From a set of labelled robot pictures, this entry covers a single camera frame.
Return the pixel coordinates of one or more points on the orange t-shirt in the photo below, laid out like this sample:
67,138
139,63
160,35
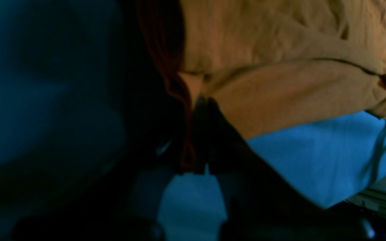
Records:
269,64

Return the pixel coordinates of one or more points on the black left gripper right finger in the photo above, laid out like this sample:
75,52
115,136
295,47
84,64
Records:
261,205

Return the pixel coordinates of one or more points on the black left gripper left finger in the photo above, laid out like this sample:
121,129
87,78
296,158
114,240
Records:
123,204

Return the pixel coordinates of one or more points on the blue table cloth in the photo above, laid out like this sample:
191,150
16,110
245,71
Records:
57,126

